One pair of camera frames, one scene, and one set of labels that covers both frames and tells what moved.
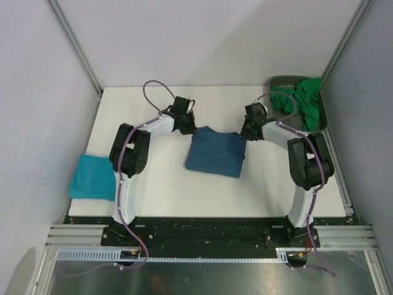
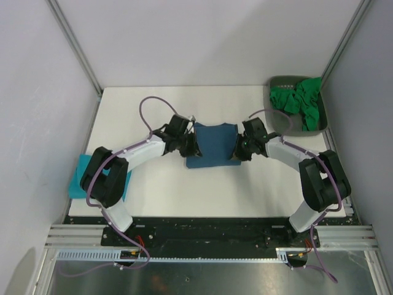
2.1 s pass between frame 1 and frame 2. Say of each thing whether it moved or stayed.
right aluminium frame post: stayed
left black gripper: moved
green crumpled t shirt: stayed
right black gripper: moved
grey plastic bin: stayed
